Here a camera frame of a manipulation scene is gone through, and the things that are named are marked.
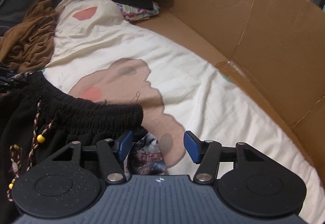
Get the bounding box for black shorts with bear trim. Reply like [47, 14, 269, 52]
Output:
[0, 71, 168, 224]

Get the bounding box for cream bear print bedsheet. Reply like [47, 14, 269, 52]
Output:
[44, 0, 324, 223]

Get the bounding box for brown cardboard sheet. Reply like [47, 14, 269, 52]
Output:
[141, 0, 324, 178]

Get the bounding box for brown garment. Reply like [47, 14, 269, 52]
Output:
[1, 0, 64, 73]

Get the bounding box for floral folded cloth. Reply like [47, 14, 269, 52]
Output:
[116, 2, 159, 22]

